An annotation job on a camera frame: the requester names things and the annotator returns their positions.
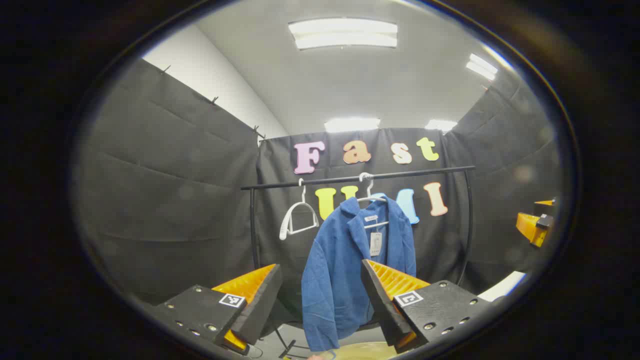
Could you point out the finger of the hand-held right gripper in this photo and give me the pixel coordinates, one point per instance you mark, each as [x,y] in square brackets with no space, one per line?
[545,206]
[530,227]

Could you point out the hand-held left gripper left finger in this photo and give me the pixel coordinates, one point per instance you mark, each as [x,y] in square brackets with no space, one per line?
[260,310]

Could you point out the black clothes rack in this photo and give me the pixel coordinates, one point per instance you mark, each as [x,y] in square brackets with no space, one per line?
[440,170]

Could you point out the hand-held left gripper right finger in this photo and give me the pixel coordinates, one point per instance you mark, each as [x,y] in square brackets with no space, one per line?
[385,310]

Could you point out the white plastic hanger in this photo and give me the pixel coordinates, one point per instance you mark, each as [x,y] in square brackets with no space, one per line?
[375,199]
[285,225]

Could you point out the beige laundry hamper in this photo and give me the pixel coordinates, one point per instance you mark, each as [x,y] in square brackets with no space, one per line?
[360,351]

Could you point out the black backdrop cloth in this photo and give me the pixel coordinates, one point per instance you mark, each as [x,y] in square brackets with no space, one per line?
[175,200]

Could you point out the large ceiling light panel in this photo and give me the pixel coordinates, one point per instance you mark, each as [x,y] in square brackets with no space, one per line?
[342,34]

